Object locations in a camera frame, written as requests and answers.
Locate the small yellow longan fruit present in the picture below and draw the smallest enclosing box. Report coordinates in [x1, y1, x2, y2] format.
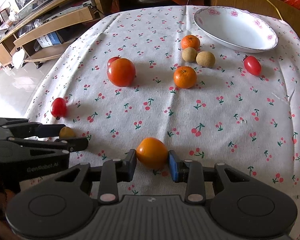
[59, 126, 76, 139]

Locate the small orange kumquat fruit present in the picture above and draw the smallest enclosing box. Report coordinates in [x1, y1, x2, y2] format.
[136, 137, 168, 170]

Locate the large red tomato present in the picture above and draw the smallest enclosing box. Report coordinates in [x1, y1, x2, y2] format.
[107, 58, 136, 87]

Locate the brown longan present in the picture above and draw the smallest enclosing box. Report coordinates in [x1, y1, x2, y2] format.
[196, 51, 216, 68]
[182, 47, 197, 62]

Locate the cherry print white tablecloth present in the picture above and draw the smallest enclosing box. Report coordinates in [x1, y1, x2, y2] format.
[26, 6, 300, 239]

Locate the wooden tv cabinet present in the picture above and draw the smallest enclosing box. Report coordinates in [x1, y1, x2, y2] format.
[0, 0, 109, 67]

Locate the white floral porcelain plate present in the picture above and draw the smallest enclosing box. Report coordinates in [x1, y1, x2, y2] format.
[193, 6, 279, 53]

